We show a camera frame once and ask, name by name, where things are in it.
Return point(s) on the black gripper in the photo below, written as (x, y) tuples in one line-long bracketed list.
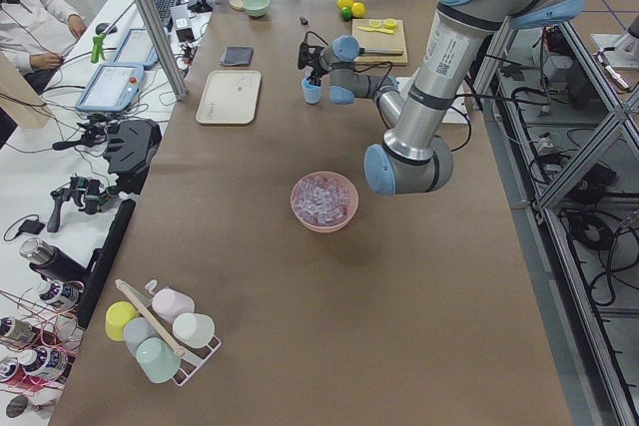
[(316, 68)]

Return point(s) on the clear ice cubes pile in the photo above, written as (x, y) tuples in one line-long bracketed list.
[(321, 201)]

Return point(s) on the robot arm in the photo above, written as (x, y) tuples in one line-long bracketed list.
[(412, 158)]

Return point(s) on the blue plastic cup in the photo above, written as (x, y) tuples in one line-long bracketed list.
[(311, 92)]

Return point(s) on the pink upturned cup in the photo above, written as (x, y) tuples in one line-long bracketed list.
[(169, 304)]

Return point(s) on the white upturned cup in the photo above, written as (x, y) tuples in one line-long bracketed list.
[(194, 329)]

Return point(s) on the yellow upturned cup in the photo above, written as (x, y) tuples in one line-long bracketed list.
[(118, 315)]

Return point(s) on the grey upturned cup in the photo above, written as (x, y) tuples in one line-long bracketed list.
[(136, 331)]

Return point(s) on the mint upturned cup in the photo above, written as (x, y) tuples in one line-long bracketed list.
[(157, 359)]

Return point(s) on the steel muddler black tip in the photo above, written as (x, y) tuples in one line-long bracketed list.
[(381, 52)]

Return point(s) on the green lime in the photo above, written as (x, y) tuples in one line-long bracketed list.
[(345, 13)]

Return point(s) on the lower whole lemon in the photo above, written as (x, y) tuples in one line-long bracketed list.
[(357, 10)]

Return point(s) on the whole lemon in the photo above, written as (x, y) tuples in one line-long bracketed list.
[(357, 10), (340, 4)]

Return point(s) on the upper whole lemon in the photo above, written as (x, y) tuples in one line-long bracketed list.
[(340, 4)]

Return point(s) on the grey folded cloth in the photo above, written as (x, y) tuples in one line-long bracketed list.
[(237, 56)]

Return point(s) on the cream rabbit tray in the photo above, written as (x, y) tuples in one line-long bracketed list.
[(229, 98)]

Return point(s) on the wooden cutting board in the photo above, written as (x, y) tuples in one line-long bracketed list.
[(380, 41)]

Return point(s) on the yellow plastic knife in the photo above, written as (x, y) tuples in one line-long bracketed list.
[(384, 31)]

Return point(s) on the upper lemon slice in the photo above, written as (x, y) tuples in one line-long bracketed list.
[(389, 23)]

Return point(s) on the mint green bowl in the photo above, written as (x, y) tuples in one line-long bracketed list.
[(256, 8)]

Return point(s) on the pink bowl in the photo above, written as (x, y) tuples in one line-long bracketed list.
[(352, 206)]

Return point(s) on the black keyboard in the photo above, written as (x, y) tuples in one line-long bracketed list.
[(163, 8)]

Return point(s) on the far teach pendant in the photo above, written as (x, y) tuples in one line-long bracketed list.
[(136, 47)]

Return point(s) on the teach pendant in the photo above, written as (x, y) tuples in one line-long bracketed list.
[(136, 47), (112, 88)]

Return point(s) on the black folded stand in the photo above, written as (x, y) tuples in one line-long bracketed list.
[(130, 148)]

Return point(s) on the near teach pendant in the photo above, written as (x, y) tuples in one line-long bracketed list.
[(112, 88)]

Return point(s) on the black long case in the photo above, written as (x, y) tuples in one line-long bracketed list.
[(101, 263)]

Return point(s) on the black hand-held gripper device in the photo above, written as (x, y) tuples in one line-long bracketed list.
[(87, 195)]

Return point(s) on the seated person white shirt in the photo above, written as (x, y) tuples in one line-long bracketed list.
[(37, 36)]

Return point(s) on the black thermos bottle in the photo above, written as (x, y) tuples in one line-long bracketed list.
[(51, 262)]

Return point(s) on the drink bottle white cap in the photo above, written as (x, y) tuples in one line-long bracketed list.
[(57, 294)]

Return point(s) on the aluminium frame post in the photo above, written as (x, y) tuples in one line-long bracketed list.
[(150, 16)]

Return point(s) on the green handled tool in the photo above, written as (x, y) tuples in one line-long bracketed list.
[(98, 53)]

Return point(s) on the white wire cup rack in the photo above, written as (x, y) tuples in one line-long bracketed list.
[(192, 359)]

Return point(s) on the copper wire bottle rack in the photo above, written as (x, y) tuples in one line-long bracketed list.
[(62, 324)]

